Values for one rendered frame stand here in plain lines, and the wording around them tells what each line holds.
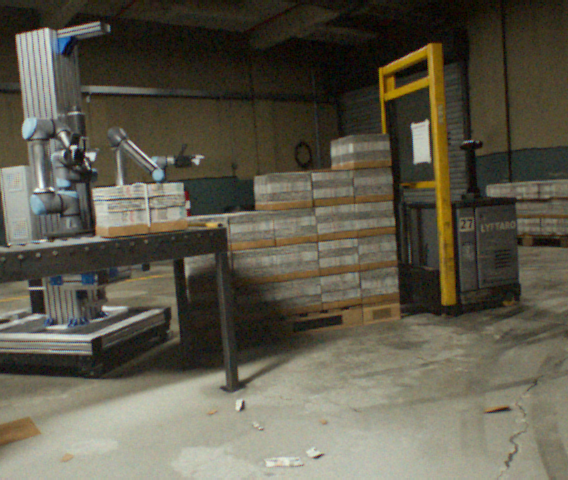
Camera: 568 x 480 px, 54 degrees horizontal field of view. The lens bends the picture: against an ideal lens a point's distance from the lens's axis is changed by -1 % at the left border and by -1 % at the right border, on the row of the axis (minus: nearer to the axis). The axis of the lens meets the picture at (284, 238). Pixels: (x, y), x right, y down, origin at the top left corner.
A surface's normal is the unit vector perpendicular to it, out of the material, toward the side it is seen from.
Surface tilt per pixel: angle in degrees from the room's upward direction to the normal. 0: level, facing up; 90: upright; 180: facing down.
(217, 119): 90
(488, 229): 90
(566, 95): 90
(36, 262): 90
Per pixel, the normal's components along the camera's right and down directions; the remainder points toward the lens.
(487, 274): 0.31, 0.05
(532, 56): -0.81, 0.11
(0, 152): 0.58, 0.02
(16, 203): -0.33, 0.11
